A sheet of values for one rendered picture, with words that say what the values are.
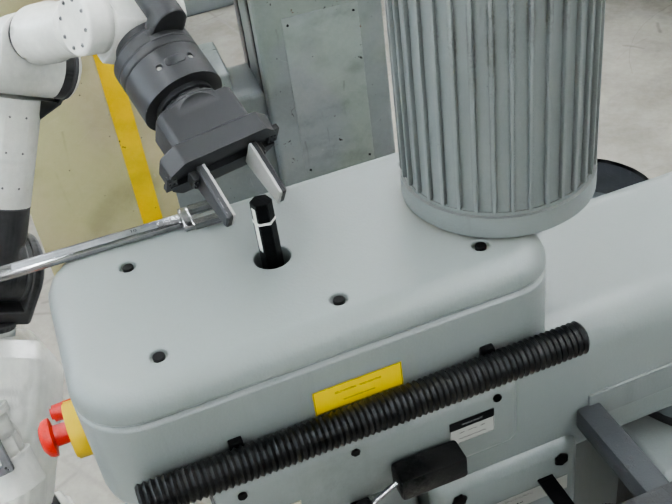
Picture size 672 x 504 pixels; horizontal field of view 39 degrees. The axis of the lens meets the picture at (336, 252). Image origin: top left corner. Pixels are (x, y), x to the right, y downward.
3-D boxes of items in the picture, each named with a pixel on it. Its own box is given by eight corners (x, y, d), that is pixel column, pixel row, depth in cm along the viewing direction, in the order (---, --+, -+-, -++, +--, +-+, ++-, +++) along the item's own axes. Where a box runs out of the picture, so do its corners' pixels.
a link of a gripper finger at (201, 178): (233, 227, 91) (201, 179, 93) (236, 211, 88) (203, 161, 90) (219, 234, 90) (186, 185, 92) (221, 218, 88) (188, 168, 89)
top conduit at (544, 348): (148, 530, 83) (138, 505, 81) (138, 495, 86) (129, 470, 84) (590, 360, 93) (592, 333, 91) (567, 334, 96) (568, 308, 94)
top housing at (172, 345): (120, 540, 88) (71, 423, 78) (78, 365, 108) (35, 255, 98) (561, 370, 98) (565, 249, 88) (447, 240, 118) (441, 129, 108)
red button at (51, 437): (49, 468, 94) (36, 441, 92) (44, 441, 97) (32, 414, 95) (81, 456, 95) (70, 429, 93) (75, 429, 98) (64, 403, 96)
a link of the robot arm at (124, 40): (100, 113, 95) (49, 33, 98) (187, 96, 102) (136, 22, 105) (130, 31, 87) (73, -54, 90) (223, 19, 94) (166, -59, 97)
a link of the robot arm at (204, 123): (272, 164, 99) (214, 81, 103) (284, 110, 91) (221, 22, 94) (166, 212, 94) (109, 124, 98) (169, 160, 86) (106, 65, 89)
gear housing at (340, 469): (234, 558, 96) (215, 496, 90) (179, 403, 115) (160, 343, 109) (523, 443, 104) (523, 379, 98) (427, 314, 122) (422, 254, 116)
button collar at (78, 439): (82, 471, 95) (65, 431, 91) (74, 430, 99) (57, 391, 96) (102, 464, 95) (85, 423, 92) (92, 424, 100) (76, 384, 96)
